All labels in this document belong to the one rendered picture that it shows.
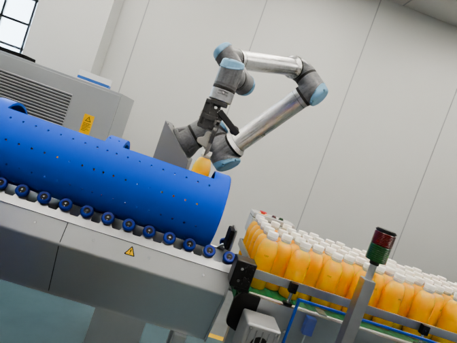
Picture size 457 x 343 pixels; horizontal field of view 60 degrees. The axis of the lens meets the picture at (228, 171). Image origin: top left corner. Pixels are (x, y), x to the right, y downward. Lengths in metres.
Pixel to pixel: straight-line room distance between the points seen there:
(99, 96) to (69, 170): 1.74
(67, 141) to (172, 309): 0.70
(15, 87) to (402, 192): 3.91
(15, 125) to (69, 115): 1.69
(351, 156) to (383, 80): 0.89
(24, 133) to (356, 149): 3.69
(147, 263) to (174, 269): 0.09
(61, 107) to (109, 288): 1.91
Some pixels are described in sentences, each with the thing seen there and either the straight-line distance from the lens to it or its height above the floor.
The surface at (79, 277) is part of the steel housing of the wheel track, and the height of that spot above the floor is 0.73.
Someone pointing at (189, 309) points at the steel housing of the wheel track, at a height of 0.74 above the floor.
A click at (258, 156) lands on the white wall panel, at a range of 4.31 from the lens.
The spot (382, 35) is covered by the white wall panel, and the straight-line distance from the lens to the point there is 4.81.
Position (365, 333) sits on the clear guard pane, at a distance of 1.49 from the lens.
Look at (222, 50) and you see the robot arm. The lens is 1.70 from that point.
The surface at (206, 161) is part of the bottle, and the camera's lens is 1.52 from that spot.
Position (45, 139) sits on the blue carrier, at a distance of 1.45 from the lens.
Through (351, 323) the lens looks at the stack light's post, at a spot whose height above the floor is 0.96.
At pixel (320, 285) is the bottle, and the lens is 1.51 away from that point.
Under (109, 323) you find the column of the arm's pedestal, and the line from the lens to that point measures 2.46.
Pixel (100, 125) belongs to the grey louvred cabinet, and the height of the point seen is 1.17.
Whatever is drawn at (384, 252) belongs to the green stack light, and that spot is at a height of 1.20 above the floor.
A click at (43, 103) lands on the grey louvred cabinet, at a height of 1.19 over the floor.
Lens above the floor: 1.33
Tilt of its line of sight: 3 degrees down
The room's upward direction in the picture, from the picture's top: 20 degrees clockwise
